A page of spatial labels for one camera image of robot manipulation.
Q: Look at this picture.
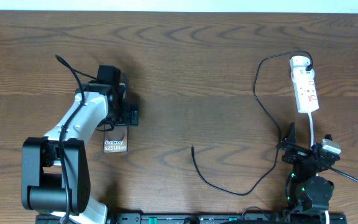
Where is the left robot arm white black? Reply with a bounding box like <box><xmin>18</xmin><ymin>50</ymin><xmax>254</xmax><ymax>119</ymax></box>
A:
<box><xmin>21</xmin><ymin>83</ymin><xmax>139</xmax><ymax>223</ymax></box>

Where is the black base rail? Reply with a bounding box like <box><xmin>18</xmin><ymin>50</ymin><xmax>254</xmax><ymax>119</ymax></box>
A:
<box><xmin>35</xmin><ymin>213</ymin><xmax>347</xmax><ymax>224</ymax></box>

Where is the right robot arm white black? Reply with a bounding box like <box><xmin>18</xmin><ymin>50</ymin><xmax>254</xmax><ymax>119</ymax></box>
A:
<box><xmin>273</xmin><ymin>123</ymin><xmax>347</xmax><ymax>223</ymax></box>

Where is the white power strip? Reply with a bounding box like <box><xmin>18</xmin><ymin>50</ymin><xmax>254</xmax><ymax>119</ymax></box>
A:
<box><xmin>290</xmin><ymin>55</ymin><xmax>319</xmax><ymax>114</ymax></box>

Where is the black charger cable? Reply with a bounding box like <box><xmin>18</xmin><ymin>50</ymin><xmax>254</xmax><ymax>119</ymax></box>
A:
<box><xmin>191</xmin><ymin>50</ymin><xmax>314</xmax><ymax>197</ymax></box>

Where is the white power strip cord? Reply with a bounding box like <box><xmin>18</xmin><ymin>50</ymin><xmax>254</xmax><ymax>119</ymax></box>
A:
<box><xmin>307</xmin><ymin>111</ymin><xmax>316</xmax><ymax>147</ymax></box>

